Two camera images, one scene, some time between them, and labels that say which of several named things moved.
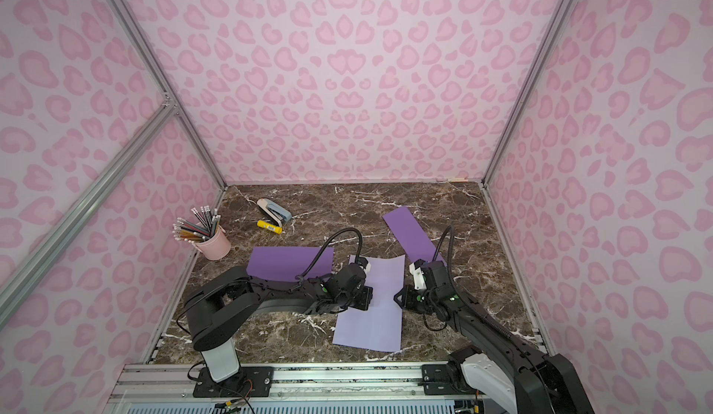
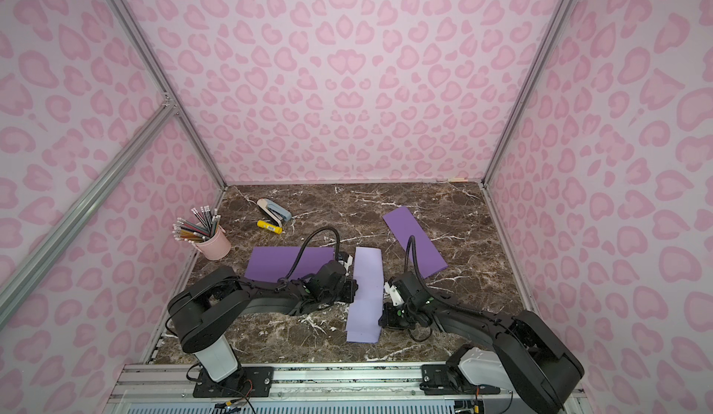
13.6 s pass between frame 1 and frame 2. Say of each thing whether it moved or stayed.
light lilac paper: moved
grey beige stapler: stayed
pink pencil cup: stayed
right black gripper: moved
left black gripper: moved
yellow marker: stayed
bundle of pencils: stayed
